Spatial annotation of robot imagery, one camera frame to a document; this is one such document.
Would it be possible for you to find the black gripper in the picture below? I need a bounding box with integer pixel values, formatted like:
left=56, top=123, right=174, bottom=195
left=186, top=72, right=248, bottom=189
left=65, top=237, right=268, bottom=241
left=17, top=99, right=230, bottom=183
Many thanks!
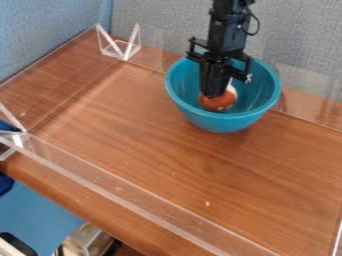
left=187, top=35, right=254, bottom=97

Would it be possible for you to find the brown and white toy mushroom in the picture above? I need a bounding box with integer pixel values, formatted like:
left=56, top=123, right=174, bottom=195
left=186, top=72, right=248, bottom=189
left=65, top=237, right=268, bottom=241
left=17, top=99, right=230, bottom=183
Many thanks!
left=199, top=85, right=238, bottom=112

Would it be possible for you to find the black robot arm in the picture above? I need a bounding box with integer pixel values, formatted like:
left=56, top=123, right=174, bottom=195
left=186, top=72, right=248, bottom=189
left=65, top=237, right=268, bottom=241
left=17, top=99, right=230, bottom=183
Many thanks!
left=187, top=0, right=260, bottom=99

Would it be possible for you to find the blue plastic bowl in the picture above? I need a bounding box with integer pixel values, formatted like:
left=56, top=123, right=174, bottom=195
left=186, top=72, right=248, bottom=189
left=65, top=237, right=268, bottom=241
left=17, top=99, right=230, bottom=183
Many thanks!
left=164, top=57, right=282, bottom=133

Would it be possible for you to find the clear acrylic back barrier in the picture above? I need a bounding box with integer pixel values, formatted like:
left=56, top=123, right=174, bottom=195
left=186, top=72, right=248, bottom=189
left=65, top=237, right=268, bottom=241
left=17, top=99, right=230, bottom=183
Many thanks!
left=109, top=24, right=342, bottom=131

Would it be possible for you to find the clear acrylic barrier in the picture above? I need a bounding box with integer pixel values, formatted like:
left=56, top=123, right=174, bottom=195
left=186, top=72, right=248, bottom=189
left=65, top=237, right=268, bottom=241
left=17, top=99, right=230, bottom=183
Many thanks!
left=109, top=24, right=342, bottom=131
left=16, top=133, right=278, bottom=256

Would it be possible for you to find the clear acrylic front barrier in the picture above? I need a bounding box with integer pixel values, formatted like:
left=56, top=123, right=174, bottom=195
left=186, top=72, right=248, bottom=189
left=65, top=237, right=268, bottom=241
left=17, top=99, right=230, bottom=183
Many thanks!
left=16, top=133, right=278, bottom=256

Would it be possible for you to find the blue cloth object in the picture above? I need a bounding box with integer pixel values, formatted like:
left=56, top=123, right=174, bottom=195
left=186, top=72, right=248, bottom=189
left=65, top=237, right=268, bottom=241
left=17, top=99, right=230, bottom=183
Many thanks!
left=0, top=119, right=21, bottom=197

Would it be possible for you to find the beige box under table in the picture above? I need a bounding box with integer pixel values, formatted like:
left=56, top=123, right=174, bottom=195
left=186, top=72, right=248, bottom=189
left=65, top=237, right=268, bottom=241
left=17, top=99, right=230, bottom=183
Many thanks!
left=53, top=223, right=113, bottom=256

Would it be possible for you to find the black and white object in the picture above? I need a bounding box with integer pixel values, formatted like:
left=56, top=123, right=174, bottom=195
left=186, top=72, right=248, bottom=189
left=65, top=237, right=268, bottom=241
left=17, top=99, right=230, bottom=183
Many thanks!
left=0, top=232, right=37, bottom=256

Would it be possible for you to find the black cable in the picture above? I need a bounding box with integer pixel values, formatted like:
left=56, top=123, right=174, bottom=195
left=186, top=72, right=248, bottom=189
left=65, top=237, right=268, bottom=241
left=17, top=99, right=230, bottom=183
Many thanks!
left=239, top=6, right=262, bottom=37

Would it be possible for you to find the clear acrylic corner bracket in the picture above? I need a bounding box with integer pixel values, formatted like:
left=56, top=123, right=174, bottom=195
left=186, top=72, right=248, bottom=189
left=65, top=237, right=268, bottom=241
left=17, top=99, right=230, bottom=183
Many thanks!
left=95, top=24, right=141, bottom=61

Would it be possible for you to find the clear acrylic left bracket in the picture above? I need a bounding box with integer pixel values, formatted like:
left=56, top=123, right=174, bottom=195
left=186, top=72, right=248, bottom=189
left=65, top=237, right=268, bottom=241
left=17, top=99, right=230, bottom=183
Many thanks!
left=0, top=103, right=27, bottom=162

